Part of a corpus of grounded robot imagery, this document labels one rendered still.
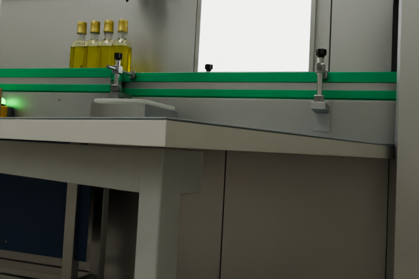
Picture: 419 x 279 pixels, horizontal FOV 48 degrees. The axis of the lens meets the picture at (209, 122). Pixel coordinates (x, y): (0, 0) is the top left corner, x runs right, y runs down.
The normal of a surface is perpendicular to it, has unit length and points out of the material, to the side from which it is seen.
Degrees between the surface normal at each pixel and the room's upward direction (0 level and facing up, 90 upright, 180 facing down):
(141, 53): 90
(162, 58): 90
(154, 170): 90
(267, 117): 90
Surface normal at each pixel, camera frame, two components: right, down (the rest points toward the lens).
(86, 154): -0.61, -0.07
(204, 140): 0.79, 0.00
